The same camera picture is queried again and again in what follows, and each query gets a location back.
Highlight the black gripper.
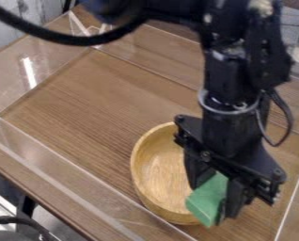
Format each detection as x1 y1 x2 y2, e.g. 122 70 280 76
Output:
174 93 288 223

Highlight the green rectangular block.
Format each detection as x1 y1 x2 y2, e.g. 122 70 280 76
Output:
184 172 226 228

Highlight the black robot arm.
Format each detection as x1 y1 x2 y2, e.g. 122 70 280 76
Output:
81 0 292 227

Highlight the brown wooden bowl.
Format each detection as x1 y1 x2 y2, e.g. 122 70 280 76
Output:
129 122 201 225

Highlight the black table leg bracket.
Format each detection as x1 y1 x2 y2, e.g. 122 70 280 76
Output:
14 194 62 241

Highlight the clear acrylic corner bracket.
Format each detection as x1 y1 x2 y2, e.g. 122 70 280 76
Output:
68 11 113 37

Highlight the black cable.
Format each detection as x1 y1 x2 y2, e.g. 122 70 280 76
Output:
0 0 149 47

